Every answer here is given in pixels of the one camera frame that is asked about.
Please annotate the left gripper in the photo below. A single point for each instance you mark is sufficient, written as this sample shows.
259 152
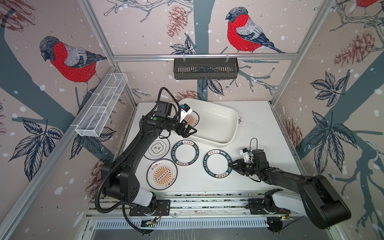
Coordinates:
185 133

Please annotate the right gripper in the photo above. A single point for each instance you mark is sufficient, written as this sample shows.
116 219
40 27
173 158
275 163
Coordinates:
239 165

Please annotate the orange sunburst plate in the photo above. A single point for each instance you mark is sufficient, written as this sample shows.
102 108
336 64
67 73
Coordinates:
192 119
162 174

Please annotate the green rim plate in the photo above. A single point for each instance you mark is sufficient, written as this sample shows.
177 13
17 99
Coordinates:
217 164
185 153

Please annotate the white black line plate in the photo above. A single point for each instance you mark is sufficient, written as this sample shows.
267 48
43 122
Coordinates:
158 149

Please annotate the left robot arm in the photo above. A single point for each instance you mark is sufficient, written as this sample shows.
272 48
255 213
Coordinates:
119 179

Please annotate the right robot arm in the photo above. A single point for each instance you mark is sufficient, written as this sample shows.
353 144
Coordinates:
318 199

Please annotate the white plastic bin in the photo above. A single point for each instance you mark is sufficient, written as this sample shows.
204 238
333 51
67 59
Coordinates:
217 124

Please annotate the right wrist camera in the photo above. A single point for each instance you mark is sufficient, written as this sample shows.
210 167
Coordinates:
247 155

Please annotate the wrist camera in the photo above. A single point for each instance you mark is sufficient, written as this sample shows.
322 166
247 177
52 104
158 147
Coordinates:
184 111
247 155

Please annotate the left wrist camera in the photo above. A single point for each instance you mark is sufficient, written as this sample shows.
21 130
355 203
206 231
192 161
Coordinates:
184 111

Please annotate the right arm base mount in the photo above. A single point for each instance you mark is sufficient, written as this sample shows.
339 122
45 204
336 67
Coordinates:
265 206

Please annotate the black hanging wire basket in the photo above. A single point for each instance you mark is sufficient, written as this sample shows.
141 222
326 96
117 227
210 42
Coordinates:
206 69

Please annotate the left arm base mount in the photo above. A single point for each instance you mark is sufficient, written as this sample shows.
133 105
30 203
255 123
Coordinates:
157 209

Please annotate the white mesh wall shelf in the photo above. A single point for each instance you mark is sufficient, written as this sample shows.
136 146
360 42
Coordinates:
98 113

